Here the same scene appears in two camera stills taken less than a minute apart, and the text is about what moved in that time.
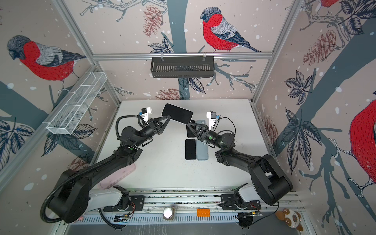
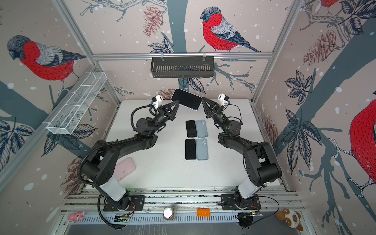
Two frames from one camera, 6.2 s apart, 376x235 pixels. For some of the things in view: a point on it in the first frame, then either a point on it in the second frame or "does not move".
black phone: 190,133 does not move
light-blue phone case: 201,150 does not move
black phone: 190,150 does not move
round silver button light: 169,213 does not move
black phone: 177,113 to 187,99
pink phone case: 117,177 does not move
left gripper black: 156,121 to 164,114
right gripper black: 209,133 to 219,114
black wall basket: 182,67 does not move
